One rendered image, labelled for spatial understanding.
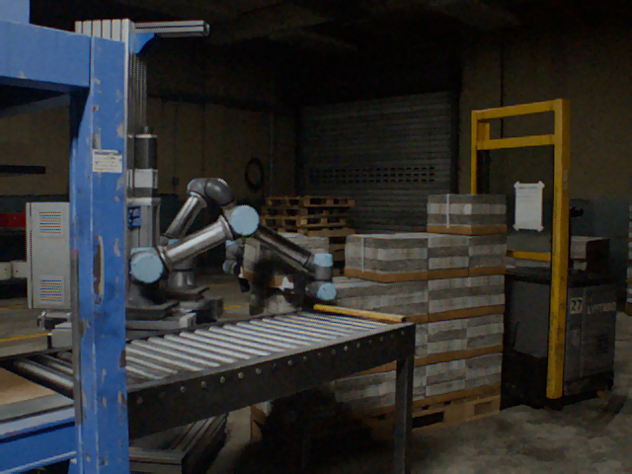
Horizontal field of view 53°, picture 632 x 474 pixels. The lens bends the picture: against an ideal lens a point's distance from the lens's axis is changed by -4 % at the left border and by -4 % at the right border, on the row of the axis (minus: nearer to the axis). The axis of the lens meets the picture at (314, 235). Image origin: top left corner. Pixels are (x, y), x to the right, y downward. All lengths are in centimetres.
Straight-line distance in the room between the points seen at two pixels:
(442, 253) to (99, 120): 260
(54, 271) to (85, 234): 176
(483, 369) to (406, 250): 92
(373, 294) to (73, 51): 237
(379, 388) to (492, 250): 104
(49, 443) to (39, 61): 76
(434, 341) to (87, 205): 264
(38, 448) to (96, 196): 54
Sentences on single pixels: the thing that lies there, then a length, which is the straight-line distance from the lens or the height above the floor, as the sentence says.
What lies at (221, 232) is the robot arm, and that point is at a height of 112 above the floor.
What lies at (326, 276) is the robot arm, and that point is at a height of 94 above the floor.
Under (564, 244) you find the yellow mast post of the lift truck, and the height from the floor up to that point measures 101.
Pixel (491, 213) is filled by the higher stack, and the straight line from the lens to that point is 385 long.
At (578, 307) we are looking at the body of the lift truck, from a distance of 426.
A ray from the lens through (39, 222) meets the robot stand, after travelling 306.
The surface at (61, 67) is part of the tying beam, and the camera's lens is 127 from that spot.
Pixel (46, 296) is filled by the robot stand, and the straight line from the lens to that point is 307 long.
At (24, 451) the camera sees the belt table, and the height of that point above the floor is 74.
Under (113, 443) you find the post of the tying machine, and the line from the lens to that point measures 137.
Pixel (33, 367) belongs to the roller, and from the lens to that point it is 191.
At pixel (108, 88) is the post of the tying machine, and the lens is 130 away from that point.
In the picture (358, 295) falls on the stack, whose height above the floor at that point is 78.
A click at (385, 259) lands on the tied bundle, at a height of 95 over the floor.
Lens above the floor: 125
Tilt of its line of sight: 3 degrees down
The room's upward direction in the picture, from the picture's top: straight up
